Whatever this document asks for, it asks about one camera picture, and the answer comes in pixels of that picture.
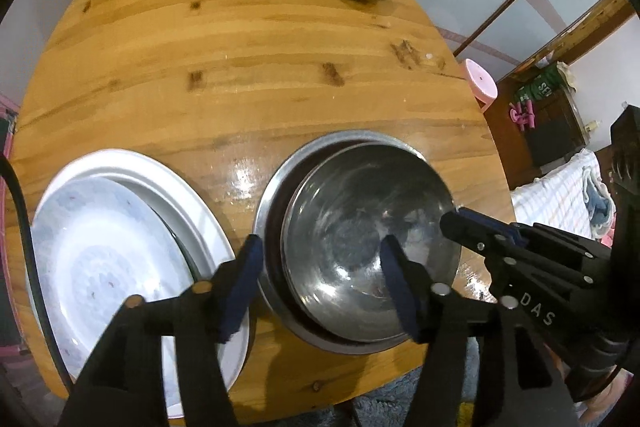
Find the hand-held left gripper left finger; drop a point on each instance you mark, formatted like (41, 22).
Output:
(240, 287)

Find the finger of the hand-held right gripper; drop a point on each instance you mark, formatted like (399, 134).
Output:
(550, 239)
(470, 229)

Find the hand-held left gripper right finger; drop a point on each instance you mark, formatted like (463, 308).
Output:
(400, 289)

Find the medium steel bowl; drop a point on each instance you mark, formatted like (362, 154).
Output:
(350, 217)

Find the plain white plate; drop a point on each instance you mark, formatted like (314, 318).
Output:
(190, 207)

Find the pale blue patterned plate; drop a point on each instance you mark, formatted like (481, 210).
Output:
(100, 257)

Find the person's right hand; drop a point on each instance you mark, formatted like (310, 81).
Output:
(607, 399)

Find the white checked bed blanket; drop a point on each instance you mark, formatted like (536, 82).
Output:
(550, 202)

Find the blue cloth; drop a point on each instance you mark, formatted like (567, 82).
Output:
(597, 204)

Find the wooden dresser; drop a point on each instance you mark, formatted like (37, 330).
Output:
(500, 127)

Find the pink toy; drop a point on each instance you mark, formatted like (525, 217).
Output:
(522, 114)

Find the pink plastic stool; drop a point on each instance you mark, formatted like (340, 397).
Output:
(480, 82)

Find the green cloth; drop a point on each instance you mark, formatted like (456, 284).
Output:
(540, 82)

